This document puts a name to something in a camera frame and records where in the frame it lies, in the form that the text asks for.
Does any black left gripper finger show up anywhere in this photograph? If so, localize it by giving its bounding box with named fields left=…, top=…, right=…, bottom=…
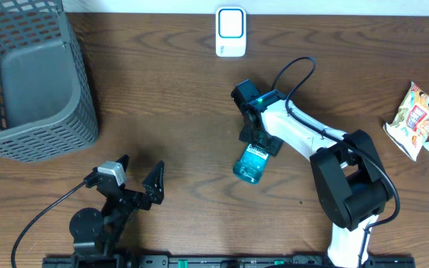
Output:
left=142, top=161, right=165, bottom=204
left=115, top=154, right=130, bottom=173

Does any blue Listerine mouthwash bottle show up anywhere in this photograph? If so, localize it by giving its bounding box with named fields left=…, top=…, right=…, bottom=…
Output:
left=233, top=144, right=270, bottom=185

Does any orange white snack bag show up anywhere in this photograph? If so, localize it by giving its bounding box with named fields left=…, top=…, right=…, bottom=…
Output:
left=383, top=82, right=429, bottom=162

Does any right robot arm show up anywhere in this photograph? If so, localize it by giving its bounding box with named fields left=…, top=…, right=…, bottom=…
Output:
left=231, top=80, right=398, bottom=267

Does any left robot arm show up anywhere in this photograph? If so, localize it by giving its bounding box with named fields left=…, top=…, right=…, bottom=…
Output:
left=69, top=155, right=165, bottom=267

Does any white barcode scanner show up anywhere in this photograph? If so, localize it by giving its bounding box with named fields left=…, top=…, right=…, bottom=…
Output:
left=215, top=7, right=247, bottom=57

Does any grey plastic mesh basket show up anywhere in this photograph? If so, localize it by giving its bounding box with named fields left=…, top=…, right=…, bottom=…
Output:
left=0, top=0, right=98, bottom=162

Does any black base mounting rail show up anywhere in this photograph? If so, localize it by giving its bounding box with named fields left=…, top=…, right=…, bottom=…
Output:
left=42, top=254, right=416, bottom=268

